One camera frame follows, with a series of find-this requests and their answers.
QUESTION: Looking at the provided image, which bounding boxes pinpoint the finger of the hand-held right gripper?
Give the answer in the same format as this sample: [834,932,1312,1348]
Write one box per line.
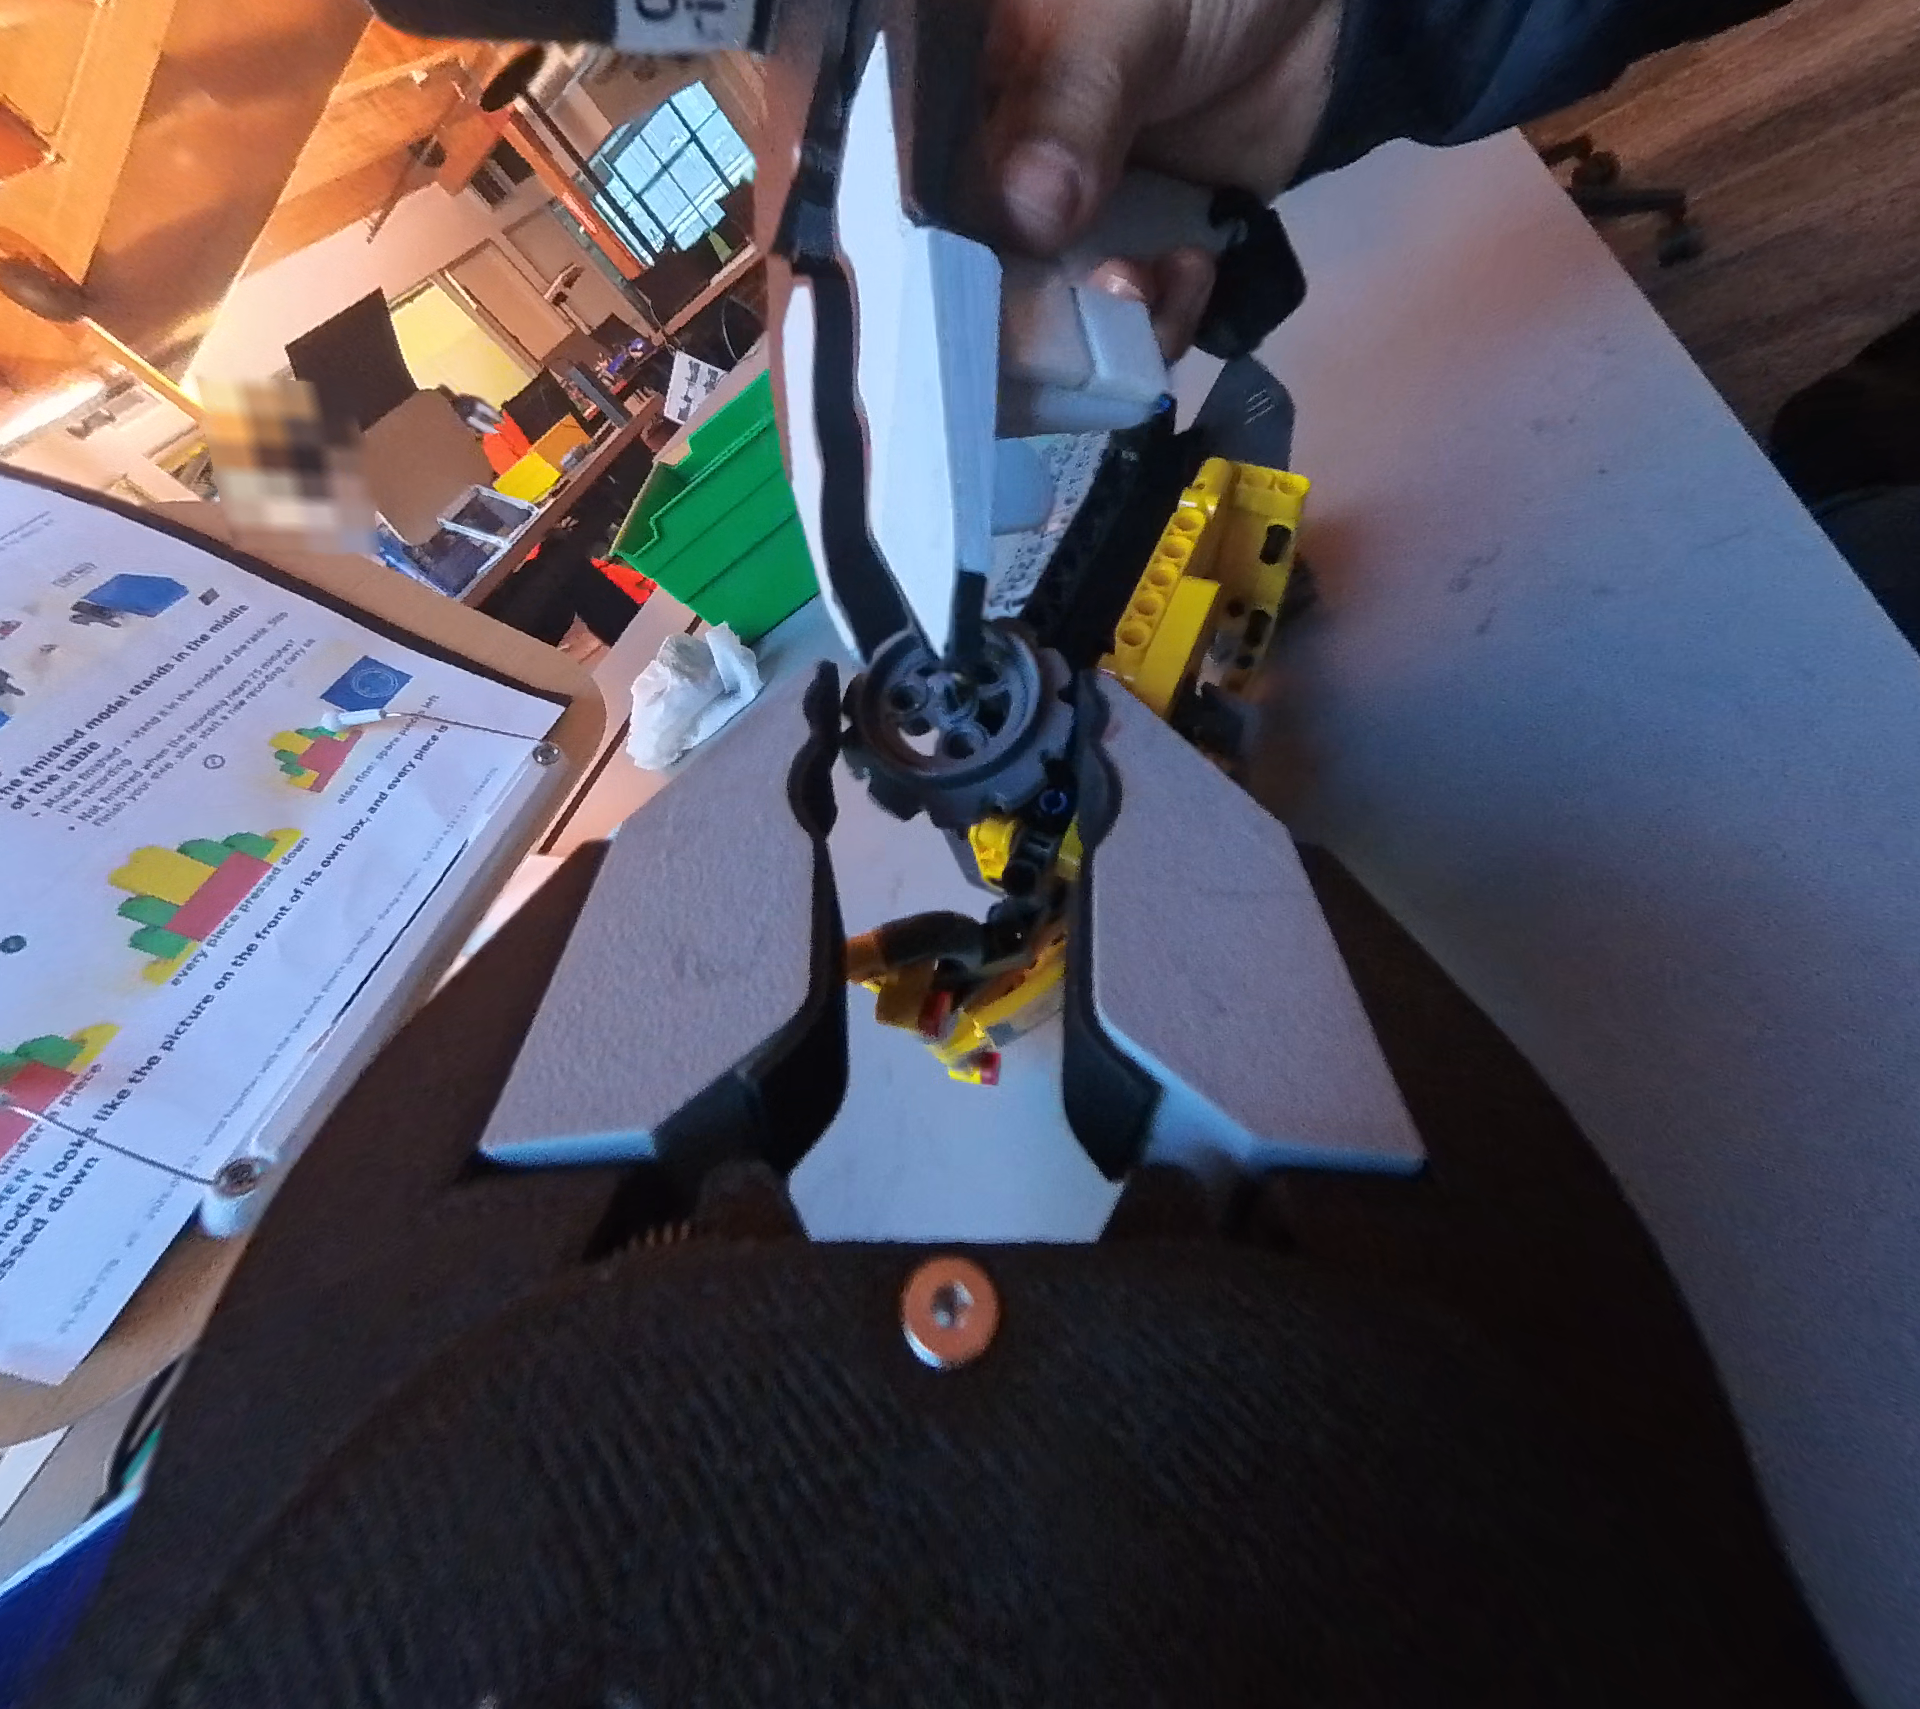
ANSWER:
[778,261,908,667]
[828,30,1010,667]

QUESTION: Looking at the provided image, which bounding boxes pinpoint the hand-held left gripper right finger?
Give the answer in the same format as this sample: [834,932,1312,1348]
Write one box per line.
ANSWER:
[1056,670,1428,1183]

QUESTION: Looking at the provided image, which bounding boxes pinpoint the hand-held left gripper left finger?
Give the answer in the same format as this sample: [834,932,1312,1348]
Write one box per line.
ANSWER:
[475,664,854,1171]

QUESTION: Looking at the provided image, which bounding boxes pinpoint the black yellow toy brick vehicle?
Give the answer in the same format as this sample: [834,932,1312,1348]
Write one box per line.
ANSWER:
[845,405,1317,1093]

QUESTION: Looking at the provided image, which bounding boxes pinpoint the grey toy wheel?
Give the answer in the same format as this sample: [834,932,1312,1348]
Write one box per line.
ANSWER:
[840,619,1083,833]

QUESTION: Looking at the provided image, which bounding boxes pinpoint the grey desk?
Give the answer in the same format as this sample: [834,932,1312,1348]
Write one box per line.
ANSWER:
[0,125,1920,1709]

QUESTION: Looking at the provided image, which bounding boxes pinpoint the person's right hand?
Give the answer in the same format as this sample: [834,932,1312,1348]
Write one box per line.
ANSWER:
[974,0,1352,351]

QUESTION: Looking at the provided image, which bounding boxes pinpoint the green plastic bin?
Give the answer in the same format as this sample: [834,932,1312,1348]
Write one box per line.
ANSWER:
[599,366,824,650]

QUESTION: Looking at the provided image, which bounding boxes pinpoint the background shelf with coloured bins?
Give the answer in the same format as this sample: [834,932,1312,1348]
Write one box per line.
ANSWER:
[376,284,690,630]

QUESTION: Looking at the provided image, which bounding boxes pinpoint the crumpled white plastic bag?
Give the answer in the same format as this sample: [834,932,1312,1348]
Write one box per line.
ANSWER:
[626,619,759,772]

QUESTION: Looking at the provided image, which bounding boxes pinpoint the large paned window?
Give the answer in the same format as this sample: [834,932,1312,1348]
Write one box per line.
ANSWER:
[569,78,759,270]

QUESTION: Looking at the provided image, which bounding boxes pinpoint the sign board with wooden edge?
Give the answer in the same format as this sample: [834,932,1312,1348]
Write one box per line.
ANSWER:
[0,462,609,1441]

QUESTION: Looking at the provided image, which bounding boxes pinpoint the black office chair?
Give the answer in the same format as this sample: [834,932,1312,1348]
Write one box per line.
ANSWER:
[1545,129,1709,267]

